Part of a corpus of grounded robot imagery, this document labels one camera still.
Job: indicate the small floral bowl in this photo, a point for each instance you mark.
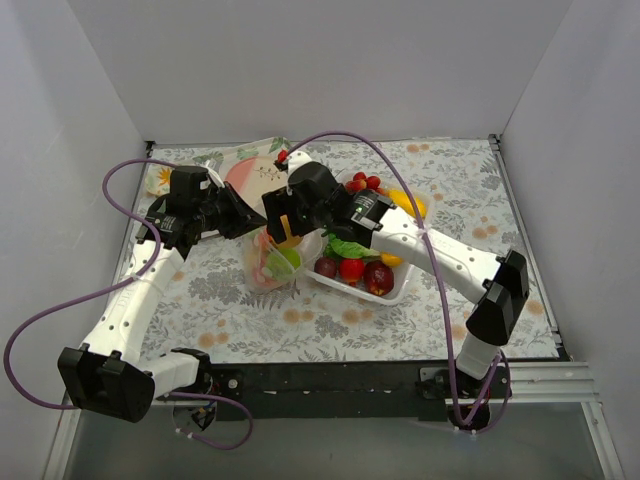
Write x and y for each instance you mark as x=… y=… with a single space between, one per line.
x=157 y=180

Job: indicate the pink peach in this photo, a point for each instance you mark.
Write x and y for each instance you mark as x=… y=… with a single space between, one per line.
x=262 y=276

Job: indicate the dark red apple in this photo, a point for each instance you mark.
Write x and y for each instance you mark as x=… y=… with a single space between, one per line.
x=378 y=278

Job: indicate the white plastic fruit tray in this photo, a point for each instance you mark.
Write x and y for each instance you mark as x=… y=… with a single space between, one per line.
x=403 y=274

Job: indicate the orange mango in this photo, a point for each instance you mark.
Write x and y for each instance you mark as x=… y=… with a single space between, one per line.
x=391 y=260

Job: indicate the yellow bell pepper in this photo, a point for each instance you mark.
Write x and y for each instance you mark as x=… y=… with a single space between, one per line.
x=415 y=207

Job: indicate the pink and cream plate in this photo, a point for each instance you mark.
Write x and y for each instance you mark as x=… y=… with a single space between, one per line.
x=253 y=177

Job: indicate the red yellow apple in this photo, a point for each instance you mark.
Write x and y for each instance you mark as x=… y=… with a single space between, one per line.
x=351 y=270

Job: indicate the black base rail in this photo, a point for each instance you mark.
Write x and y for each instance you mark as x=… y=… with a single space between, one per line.
x=422 y=390

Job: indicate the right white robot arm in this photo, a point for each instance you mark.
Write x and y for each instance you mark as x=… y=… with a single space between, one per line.
x=498 y=286

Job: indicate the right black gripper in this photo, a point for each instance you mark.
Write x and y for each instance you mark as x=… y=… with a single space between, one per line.
x=279 y=212

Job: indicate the green apple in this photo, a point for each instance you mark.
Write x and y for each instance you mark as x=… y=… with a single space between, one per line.
x=292 y=257

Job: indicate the dark red plum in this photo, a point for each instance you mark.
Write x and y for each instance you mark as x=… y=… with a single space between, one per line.
x=326 y=267

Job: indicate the green lettuce leaf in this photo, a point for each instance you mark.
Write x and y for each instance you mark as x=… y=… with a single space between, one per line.
x=348 y=250

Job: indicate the light green chayote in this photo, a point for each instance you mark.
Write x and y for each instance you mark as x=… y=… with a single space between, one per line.
x=276 y=265

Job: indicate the red lychee bunch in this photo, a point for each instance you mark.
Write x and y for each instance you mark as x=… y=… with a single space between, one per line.
x=361 y=182

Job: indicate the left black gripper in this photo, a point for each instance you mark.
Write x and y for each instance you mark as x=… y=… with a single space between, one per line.
x=226 y=212

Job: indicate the yellow star fruit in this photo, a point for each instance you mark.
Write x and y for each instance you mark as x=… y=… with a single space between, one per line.
x=289 y=232

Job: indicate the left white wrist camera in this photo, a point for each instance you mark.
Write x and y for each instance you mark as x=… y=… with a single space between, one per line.
x=213 y=175

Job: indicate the clear dotted zip bag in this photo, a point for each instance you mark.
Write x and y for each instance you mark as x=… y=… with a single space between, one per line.
x=257 y=245

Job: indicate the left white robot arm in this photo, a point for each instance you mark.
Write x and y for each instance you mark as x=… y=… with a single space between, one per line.
x=106 y=374

